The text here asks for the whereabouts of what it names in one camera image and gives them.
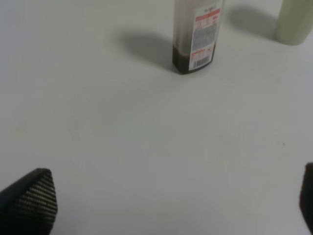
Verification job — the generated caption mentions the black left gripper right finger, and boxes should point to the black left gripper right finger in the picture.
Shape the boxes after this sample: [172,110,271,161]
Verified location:
[299,163,313,234]

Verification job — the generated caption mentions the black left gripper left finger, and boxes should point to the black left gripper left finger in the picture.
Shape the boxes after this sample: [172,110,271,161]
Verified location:
[0,168,58,235]

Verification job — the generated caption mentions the pale yellow plastic cup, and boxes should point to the pale yellow plastic cup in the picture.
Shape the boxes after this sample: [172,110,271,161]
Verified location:
[275,0,313,46]

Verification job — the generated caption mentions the clear plastic drink bottle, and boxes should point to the clear plastic drink bottle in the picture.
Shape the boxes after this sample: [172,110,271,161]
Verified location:
[172,0,225,74]

